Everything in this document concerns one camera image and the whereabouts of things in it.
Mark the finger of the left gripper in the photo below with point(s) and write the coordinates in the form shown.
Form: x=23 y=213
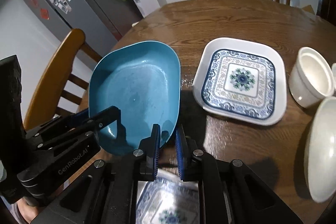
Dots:
x=91 y=124
x=61 y=125

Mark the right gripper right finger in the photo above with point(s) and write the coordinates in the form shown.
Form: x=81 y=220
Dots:
x=188 y=155

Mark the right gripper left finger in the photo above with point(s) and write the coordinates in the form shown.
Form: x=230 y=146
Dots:
x=147 y=156

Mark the white blue patterned square plate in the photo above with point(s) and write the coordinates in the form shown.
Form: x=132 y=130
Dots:
x=242 y=80

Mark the large white bowl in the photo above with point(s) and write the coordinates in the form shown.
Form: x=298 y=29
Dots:
x=319 y=156

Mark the white ramekin cup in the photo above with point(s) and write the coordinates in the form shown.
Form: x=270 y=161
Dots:
x=311 y=79

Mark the small white bowl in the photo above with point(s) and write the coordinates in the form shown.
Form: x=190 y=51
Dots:
x=333 y=69

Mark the left hand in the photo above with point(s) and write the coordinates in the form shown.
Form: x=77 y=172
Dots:
x=24 y=213

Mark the wooden chair left side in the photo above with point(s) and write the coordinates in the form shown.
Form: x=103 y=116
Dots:
x=51 y=87

